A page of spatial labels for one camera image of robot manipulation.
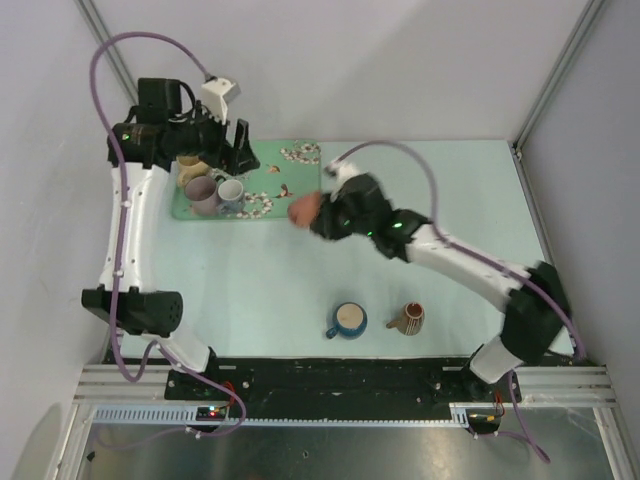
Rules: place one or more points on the right aluminium frame post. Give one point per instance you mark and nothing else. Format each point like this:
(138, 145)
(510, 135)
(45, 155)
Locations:
(569, 53)

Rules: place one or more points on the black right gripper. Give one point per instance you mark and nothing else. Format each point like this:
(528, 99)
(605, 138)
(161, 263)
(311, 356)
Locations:
(323, 223)

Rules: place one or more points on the lilac mug black handle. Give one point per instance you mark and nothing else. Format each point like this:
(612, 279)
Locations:
(202, 193)

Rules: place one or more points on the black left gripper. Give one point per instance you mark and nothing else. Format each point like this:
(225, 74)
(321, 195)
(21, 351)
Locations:
(236, 160)

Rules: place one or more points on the aluminium front rail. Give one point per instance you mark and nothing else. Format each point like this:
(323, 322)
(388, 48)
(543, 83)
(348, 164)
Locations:
(563, 386)

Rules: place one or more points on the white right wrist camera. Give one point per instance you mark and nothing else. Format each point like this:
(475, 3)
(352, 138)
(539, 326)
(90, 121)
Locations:
(342, 167)

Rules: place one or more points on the salmon pink mug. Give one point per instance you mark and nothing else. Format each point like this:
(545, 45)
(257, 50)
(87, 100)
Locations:
(304, 210)

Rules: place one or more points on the grey slotted cable duct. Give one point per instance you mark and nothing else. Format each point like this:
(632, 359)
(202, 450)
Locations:
(201, 416)

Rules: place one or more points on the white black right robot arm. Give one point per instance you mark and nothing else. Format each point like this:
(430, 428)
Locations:
(532, 300)

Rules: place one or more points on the brown striped mug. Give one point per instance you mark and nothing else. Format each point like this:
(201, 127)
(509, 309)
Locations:
(409, 319)

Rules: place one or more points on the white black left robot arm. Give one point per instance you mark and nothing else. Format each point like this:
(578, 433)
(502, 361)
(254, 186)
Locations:
(141, 151)

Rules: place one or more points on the dark blue mug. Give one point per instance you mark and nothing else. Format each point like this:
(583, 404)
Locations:
(349, 320)

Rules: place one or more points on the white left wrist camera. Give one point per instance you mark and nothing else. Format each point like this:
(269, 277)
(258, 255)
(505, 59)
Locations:
(216, 94)

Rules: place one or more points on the grey blue small mug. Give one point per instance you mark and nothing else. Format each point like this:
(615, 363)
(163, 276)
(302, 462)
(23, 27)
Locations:
(231, 197)

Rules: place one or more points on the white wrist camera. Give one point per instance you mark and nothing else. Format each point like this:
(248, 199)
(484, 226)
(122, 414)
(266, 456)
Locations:
(216, 94)
(342, 167)

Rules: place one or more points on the aluminium frame post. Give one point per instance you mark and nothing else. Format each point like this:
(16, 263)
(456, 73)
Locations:
(569, 53)
(101, 33)

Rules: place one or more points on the beige round mug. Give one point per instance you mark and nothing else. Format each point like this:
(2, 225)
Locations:
(189, 168)

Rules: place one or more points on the left aluminium frame post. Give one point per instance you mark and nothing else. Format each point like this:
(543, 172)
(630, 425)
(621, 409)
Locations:
(101, 33)

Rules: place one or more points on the green floral placemat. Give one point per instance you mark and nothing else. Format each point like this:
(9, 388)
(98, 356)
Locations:
(288, 169)

